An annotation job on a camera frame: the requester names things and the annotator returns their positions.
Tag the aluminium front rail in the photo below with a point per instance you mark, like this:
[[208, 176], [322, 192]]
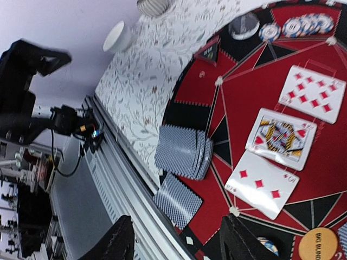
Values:
[[105, 185]]

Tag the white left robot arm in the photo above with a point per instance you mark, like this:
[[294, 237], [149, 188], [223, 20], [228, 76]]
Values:
[[19, 64]]

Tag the round red black poker mat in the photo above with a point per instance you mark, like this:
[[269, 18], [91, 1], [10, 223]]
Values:
[[269, 91]]

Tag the white round dish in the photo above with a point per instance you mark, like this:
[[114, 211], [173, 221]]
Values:
[[118, 39]]

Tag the white blue chip row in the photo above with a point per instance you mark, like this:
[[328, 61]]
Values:
[[305, 25]]

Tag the three of diamonds card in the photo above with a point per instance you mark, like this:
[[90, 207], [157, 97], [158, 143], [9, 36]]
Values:
[[261, 184]]

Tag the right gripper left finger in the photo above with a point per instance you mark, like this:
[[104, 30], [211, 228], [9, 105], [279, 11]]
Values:
[[117, 242]]

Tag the black dealer button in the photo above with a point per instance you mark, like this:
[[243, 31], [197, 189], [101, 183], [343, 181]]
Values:
[[243, 27]]

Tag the queen of hearts card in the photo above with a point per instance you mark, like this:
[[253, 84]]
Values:
[[284, 139]]

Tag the blue playing card deck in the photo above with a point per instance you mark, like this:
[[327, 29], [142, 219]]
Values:
[[177, 201]]

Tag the triangular red black token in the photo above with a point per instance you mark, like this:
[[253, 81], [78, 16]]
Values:
[[210, 52]]

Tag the blue card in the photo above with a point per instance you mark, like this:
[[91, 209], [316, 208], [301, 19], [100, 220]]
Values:
[[185, 152], [342, 234]]

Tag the white blue chip stack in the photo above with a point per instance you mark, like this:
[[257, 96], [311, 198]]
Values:
[[269, 245]]

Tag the floral patterned tablecloth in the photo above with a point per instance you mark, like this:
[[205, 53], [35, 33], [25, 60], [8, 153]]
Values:
[[138, 83]]

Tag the orange big blind button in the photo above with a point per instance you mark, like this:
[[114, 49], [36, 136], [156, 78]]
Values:
[[318, 244]]

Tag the striped ceramic mug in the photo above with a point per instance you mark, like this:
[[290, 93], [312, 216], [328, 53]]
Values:
[[152, 8]]

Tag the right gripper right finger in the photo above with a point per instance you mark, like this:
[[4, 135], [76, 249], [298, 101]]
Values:
[[237, 242]]

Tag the nine of diamonds card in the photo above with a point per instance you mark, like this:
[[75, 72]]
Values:
[[312, 93]]

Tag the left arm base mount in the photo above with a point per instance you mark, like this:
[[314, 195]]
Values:
[[80, 123]]

